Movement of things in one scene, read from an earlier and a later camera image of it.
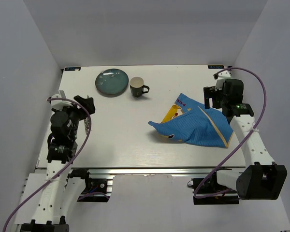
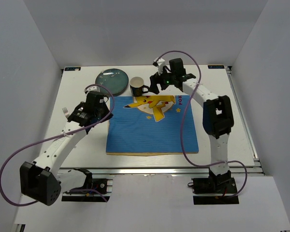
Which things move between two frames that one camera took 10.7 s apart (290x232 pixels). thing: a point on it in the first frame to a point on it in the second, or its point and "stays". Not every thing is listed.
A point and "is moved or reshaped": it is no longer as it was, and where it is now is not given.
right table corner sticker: x=216 y=66 stays
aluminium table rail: x=153 y=171 stays
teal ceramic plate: x=111 y=82 stays
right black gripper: x=209 y=93 to x=155 y=80
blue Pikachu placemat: x=188 y=121 is moved or reshaped
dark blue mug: x=137 y=87 stays
